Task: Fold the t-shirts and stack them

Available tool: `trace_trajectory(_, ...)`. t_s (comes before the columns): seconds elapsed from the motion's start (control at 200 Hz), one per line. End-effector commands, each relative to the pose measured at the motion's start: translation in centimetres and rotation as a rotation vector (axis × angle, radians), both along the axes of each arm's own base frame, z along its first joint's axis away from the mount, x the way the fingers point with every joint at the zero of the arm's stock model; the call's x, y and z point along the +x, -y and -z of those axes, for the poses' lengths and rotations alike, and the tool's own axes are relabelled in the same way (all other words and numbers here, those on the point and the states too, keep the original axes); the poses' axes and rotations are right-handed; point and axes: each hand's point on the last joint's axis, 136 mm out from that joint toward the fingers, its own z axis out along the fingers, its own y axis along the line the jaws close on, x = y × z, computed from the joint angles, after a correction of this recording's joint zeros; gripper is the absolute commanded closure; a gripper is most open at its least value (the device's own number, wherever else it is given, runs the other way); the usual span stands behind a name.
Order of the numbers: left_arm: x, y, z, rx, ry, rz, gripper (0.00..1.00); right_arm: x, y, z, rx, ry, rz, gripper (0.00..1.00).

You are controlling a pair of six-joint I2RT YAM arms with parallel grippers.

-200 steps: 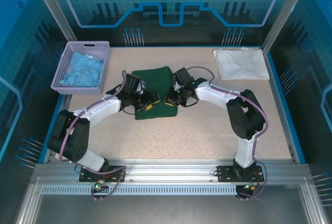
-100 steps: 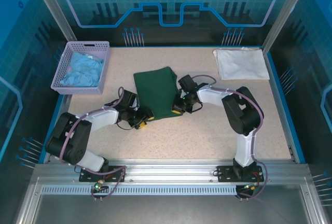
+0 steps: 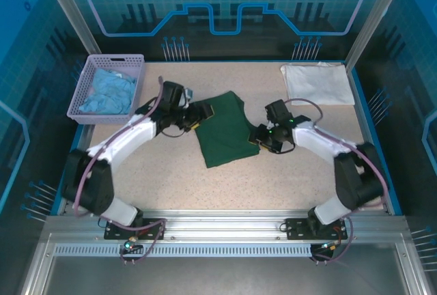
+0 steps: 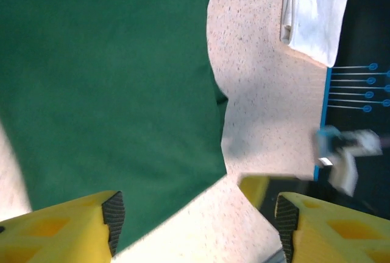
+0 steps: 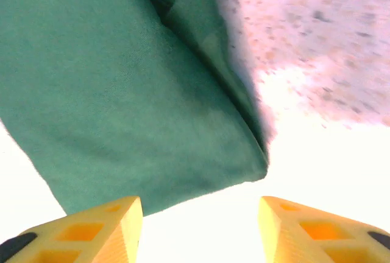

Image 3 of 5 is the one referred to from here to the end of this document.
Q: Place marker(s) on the green t-shirt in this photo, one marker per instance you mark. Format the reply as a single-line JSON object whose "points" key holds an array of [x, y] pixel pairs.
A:
{"points": [[225, 131]]}

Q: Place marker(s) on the folded white t-shirt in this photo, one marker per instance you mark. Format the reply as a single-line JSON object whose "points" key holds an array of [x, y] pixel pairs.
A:
{"points": [[317, 83]]}

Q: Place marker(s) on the crumpled light blue t-shirt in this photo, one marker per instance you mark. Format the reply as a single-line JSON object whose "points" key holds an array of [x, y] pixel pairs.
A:
{"points": [[109, 93]]}

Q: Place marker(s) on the lavender plastic basket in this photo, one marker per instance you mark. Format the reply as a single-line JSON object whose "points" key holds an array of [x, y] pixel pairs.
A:
{"points": [[102, 119]]}

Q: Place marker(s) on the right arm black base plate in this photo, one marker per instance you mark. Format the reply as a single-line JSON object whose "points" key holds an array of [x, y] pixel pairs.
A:
{"points": [[293, 230]]}

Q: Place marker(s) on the aluminium mounting rail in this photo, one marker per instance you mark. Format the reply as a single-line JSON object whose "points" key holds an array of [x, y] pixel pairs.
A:
{"points": [[222, 223]]}

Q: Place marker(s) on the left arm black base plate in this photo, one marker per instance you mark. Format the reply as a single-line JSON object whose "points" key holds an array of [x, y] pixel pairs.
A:
{"points": [[112, 233]]}

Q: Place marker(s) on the aluminium frame post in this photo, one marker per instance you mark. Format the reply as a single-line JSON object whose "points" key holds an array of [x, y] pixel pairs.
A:
{"points": [[35, 267], [411, 267], [381, 4], [68, 4]]}

